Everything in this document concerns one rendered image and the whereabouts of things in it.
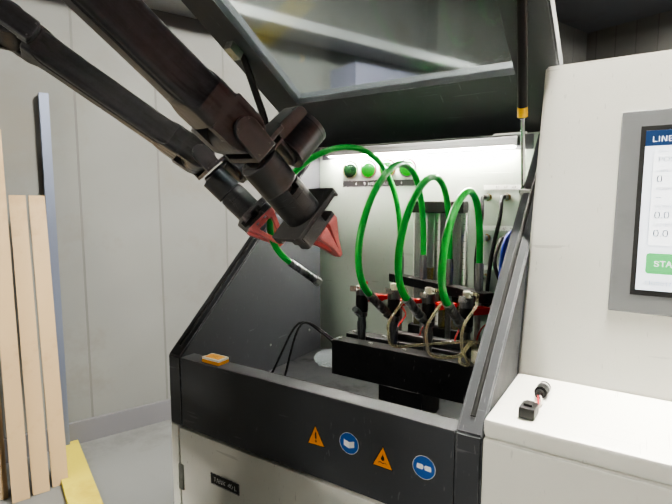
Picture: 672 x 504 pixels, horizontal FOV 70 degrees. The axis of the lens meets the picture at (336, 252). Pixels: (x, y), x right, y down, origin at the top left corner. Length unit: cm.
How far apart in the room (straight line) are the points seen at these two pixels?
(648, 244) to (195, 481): 101
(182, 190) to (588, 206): 237
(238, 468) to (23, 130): 213
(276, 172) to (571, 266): 56
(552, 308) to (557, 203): 19
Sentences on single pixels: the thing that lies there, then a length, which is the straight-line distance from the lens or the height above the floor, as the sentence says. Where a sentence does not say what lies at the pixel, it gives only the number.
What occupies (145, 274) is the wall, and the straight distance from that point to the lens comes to 291.
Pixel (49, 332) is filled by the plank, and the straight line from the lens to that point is 260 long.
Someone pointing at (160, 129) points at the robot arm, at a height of 143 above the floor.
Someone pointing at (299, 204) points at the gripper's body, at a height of 129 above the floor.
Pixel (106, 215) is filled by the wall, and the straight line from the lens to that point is 284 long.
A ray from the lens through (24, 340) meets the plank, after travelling 259.
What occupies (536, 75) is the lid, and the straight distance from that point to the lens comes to 112.
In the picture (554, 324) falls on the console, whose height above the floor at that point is 107.
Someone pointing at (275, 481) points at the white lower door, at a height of 75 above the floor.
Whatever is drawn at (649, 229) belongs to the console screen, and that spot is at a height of 124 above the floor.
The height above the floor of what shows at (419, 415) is 95.
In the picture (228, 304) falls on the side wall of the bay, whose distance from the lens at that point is 120.
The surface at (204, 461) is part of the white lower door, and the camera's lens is 117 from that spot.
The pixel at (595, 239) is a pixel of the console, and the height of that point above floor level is 122.
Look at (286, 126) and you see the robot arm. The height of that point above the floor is 139.
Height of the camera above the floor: 129
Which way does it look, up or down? 6 degrees down
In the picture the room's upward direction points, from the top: straight up
